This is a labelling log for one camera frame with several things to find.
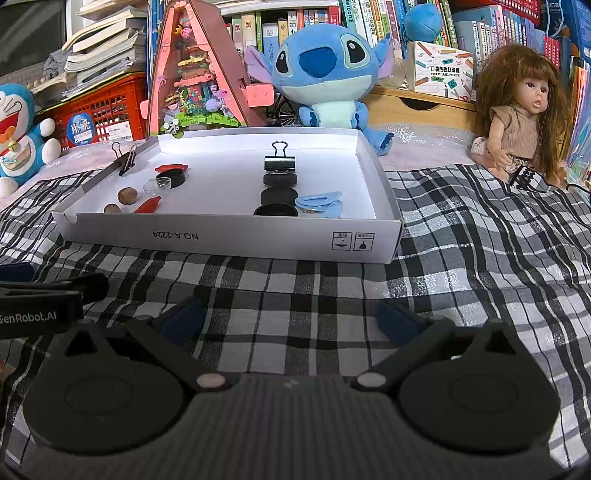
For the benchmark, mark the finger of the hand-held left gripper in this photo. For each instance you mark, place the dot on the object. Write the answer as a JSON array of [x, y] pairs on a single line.
[[16, 272], [69, 288]]

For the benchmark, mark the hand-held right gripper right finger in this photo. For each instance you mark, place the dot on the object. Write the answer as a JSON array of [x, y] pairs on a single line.
[[398, 321]]

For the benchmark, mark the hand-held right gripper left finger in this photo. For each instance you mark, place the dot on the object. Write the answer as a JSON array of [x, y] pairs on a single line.
[[182, 321]]

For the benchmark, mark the white cardboard box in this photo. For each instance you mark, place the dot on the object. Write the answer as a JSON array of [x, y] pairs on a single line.
[[231, 237]]

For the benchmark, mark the red plastic piece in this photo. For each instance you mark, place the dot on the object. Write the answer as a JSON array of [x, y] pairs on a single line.
[[147, 206], [171, 167]]

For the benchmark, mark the blue oval plastic piece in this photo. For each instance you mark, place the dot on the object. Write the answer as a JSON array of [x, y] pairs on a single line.
[[318, 199], [333, 211]]

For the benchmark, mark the clear plastic dome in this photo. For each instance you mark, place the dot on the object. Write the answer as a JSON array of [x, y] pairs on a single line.
[[158, 185]]

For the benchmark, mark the black round lid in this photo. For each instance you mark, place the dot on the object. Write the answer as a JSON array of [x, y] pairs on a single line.
[[277, 197], [280, 181], [274, 212], [173, 179]]

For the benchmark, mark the black binder clip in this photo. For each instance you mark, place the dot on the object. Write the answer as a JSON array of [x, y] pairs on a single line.
[[124, 160], [279, 164]]

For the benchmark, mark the black white plaid blanket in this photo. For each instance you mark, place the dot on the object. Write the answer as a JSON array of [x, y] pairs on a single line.
[[461, 240]]

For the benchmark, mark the blue robot cat plush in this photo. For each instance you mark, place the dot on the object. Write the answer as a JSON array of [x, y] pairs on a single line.
[[18, 138]]

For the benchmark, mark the round blue sticker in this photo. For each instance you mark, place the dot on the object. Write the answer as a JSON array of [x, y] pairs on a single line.
[[81, 130]]

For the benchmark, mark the red plastic crate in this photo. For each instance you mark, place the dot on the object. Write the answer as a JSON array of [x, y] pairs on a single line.
[[115, 110]]

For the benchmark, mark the wooden drawer box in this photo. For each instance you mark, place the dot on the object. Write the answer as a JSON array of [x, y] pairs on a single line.
[[415, 115]]

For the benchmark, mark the grey cloth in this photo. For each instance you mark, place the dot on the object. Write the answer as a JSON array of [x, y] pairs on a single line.
[[56, 62]]

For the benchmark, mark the black spoked wheel ornament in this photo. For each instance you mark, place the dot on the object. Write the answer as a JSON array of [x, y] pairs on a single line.
[[284, 113]]

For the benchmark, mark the long-haired baby doll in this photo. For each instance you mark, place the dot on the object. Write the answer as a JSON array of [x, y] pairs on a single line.
[[521, 115]]

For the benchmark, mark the stack of paperback books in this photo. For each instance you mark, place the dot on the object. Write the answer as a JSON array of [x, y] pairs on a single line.
[[106, 46]]

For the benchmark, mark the pink triangular diorama house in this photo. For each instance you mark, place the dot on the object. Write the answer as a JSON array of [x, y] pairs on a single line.
[[221, 78]]

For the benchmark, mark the illustrated white carton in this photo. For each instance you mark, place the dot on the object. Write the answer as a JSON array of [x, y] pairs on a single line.
[[441, 71]]

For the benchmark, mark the blue alien plush toy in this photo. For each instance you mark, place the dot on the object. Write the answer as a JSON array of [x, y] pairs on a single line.
[[323, 69]]

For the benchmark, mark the row of thin blue books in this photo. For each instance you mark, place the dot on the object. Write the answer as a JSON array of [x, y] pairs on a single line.
[[153, 37]]

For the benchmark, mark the row of colourful folders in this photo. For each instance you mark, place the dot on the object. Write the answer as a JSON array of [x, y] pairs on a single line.
[[579, 124]]

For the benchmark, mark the blue round plush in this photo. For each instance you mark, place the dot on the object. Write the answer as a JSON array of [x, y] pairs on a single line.
[[424, 23]]

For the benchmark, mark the row of shelf books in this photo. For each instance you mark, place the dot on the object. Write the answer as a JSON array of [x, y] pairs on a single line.
[[272, 27]]

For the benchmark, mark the blue paper bag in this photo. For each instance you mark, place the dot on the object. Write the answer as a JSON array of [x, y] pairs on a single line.
[[570, 23]]

